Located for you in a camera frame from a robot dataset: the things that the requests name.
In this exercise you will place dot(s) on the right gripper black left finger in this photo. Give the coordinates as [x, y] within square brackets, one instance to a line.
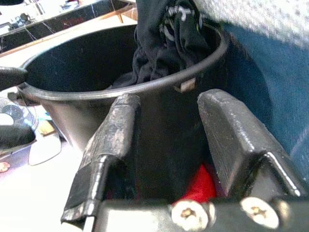
[111, 130]

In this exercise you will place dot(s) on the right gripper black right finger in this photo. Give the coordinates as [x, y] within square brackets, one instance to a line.
[231, 135]

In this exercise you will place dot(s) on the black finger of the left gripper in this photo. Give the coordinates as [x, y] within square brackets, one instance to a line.
[9, 77]
[14, 139]

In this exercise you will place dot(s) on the black printed garment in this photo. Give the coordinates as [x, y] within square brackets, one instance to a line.
[154, 48]

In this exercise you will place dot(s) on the bubble-wrapped white washing machine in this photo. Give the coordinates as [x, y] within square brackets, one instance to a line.
[253, 14]

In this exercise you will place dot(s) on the grey floor mat flower print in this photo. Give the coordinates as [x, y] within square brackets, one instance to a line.
[14, 159]

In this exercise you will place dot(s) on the white table fan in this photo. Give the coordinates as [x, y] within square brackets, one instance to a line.
[14, 113]

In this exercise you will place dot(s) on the white bathroom scale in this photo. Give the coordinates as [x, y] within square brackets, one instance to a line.
[46, 149]

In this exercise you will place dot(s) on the red plastic stool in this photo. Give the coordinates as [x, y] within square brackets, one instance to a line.
[200, 183]

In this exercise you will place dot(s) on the wooden cabinet black countertop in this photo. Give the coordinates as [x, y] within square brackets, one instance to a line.
[48, 24]

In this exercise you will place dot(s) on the black round bucket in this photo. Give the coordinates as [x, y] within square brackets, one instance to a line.
[79, 65]

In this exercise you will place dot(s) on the dark blue fabric cover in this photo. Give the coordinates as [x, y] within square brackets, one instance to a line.
[285, 84]

